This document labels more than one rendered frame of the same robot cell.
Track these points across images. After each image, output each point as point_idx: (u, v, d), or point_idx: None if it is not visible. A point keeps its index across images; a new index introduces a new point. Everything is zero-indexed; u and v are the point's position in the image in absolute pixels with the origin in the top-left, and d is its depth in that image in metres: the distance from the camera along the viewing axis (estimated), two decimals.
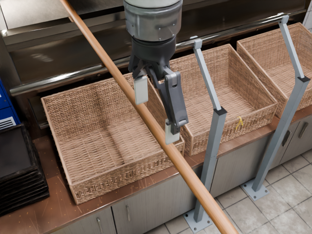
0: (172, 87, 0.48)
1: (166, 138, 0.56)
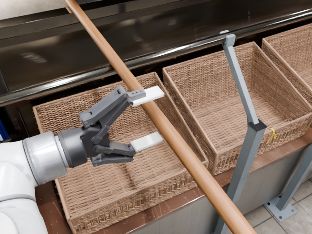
0: (100, 158, 0.63)
1: (149, 135, 0.68)
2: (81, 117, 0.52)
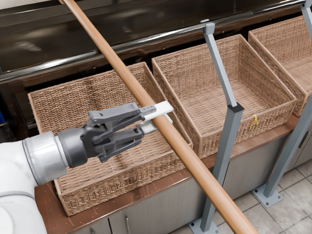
0: (108, 151, 0.63)
1: None
2: (93, 114, 0.53)
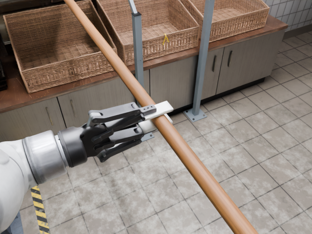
0: (107, 151, 0.63)
1: None
2: (93, 113, 0.53)
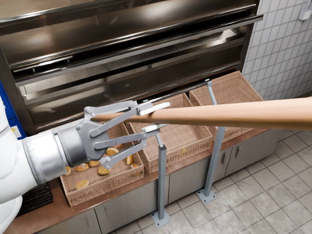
0: (114, 161, 0.59)
1: None
2: (87, 107, 0.57)
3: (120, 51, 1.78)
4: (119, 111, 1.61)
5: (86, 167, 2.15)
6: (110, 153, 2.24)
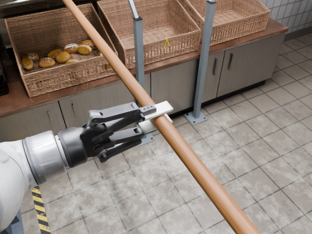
0: (107, 151, 0.62)
1: None
2: (93, 113, 0.53)
3: None
4: None
5: (51, 62, 1.83)
6: (82, 51, 1.93)
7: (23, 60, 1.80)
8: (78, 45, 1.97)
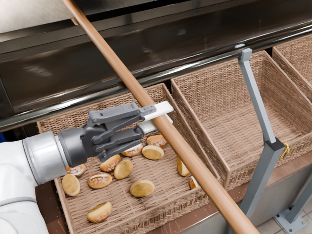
0: (107, 151, 0.63)
1: None
2: (93, 114, 0.53)
3: None
4: None
5: (108, 182, 1.18)
6: (150, 155, 1.27)
7: (66, 181, 1.15)
8: (141, 144, 1.31)
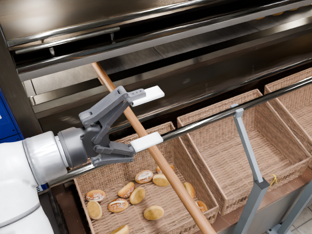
0: (100, 158, 0.63)
1: (149, 135, 0.68)
2: (81, 117, 0.52)
3: (197, 22, 1.04)
4: None
5: (125, 207, 1.41)
6: (159, 183, 1.50)
7: (90, 207, 1.38)
8: (152, 172, 1.54)
